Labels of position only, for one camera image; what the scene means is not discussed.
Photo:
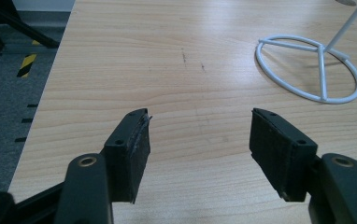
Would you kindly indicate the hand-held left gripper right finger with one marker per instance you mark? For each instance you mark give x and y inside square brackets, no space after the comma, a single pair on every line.
[287,158]

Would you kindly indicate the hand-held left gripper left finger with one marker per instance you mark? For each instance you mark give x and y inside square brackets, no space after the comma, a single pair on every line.
[126,161]

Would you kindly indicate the yellow black hazard tape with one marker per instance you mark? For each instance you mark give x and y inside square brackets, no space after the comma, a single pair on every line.
[26,64]

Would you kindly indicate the black metal stand leg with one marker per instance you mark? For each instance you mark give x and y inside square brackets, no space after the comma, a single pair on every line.
[2,25]

